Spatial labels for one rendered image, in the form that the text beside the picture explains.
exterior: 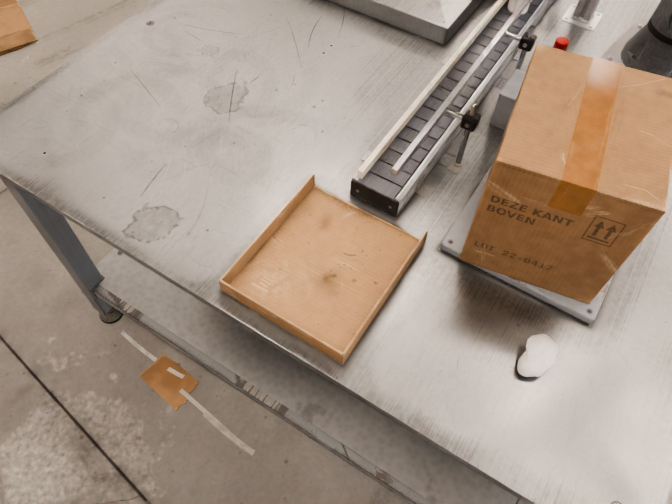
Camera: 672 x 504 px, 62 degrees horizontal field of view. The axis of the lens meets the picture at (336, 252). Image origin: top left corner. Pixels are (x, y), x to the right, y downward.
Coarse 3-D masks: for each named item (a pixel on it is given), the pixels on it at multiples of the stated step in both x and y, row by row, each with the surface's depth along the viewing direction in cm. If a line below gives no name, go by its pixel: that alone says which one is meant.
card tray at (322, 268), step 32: (320, 192) 114; (288, 224) 110; (320, 224) 110; (352, 224) 110; (384, 224) 110; (256, 256) 105; (288, 256) 105; (320, 256) 106; (352, 256) 106; (384, 256) 106; (224, 288) 99; (256, 288) 101; (288, 288) 102; (320, 288) 102; (352, 288) 102; (384, 288) 102; (288, 320) 94; (320, 320) 98; (352, 320) 98
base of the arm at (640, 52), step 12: (648, 24) 123; (636, 36) 127; (648, 36) 123; (660, 36) 120; (624, 48) 129; (636, 48) 126; (648, 48) 123; (660, 48) 122; (624, 60) 129; (636, 60) 126; (648, 60) 124; (660, 60) 123; (660, 72) 124
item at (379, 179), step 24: (480, 48) 134; (504, 48) 134; (456, 72) 129; (480, 72) 129; (432, 96) 124; (408, 144) 116; (432, 144) 116; (384, 168) 112; (408, 168) 112; (384, 192) 109
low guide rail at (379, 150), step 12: (504, 0) 140; (492, 12) 136; (480, 24) 134; (468, 36) 131; (456, 60) 128; (444, 72) 124; (432, 84) 121; (420, 96) 119; (408, 108) 117; (408, 120) 117; (396, 132) 114; (384, 144) 111; (372, 156) 109; (360, 168) 107
